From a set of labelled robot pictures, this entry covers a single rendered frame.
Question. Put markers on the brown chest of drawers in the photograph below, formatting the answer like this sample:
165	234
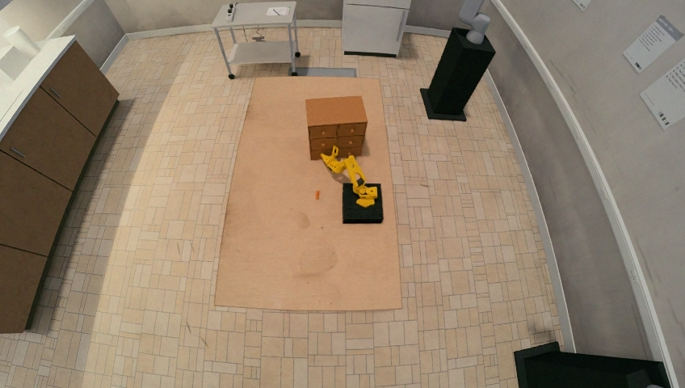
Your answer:
336	110

